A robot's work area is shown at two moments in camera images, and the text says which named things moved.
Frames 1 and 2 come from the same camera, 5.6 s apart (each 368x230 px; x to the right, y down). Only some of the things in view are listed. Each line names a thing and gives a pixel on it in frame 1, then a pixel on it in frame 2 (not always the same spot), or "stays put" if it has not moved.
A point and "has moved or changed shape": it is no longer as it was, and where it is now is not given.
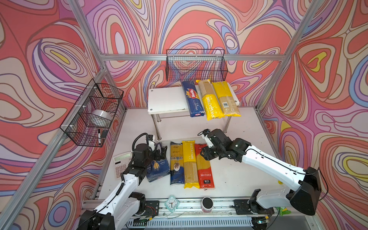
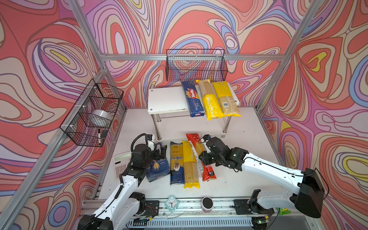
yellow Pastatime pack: x=213 y=107 stays put
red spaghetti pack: x=205 y=179 has moved or changed shape
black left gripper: x=163 y=153 stays put
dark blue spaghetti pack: x=194 y=100 stays put
